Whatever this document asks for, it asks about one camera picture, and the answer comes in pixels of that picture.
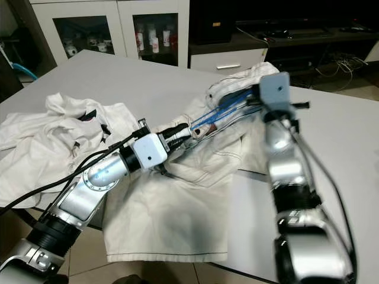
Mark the blue plastic hanger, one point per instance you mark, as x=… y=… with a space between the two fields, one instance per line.
x=231 y=106

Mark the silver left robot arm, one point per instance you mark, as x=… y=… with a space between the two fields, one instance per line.
x=89 y=189

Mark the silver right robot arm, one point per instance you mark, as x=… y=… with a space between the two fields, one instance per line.
x=284 y=160

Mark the white drawer unit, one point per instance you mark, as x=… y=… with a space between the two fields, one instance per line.
x=225 y=59

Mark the black TV stand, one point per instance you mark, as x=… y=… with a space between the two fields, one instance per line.
x=302 y=41

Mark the white bottle red label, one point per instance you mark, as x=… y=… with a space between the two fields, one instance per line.
x=140 y=41
x=166 y=38
x=155 y=42

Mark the teal chair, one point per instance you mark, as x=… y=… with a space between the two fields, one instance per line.
x=26 y=71

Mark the white glass door cabinet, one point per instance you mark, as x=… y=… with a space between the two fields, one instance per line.
x=121 y=23

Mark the white crumpled jacket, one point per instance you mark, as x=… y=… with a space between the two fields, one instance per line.
x=47 y=148

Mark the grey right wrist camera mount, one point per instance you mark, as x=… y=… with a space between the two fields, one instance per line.
x=275 y=89

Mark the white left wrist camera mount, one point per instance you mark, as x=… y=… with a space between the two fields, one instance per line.
x=150 y=149

